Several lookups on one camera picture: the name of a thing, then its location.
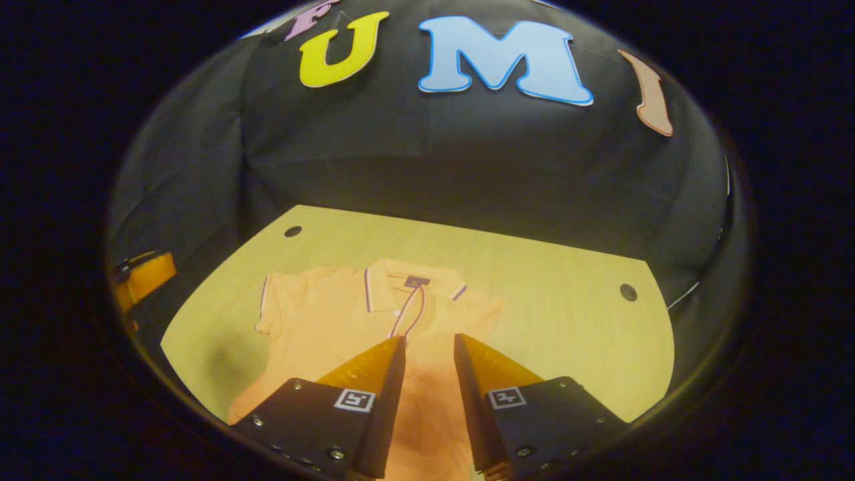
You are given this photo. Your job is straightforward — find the orange T-shirt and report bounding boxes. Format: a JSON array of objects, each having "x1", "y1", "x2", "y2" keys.
[{"x1": 227, "y1": 257, "x2": 505, "y2": 481}]

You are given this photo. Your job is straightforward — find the thin white cable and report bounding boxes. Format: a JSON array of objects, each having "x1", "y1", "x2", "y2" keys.
[{"x1": 666, "y1": 281, "x2": 701, "y2": 311}]

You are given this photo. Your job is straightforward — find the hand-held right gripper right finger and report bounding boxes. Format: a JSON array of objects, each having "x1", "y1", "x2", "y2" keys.
[{"x1": 454, "y1": 334, "x2": 629, "y2": 480}]

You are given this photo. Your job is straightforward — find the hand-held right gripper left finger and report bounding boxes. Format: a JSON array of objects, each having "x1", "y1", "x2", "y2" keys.
[{"x1": 230, "y1": 335, "x2": 407, "y2": 480}]

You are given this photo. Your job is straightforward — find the black backdrop cloth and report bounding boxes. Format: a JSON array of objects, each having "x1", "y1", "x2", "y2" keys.
[{"x1": 107, "y1": 0, "x2": 735, "y2": 375}]

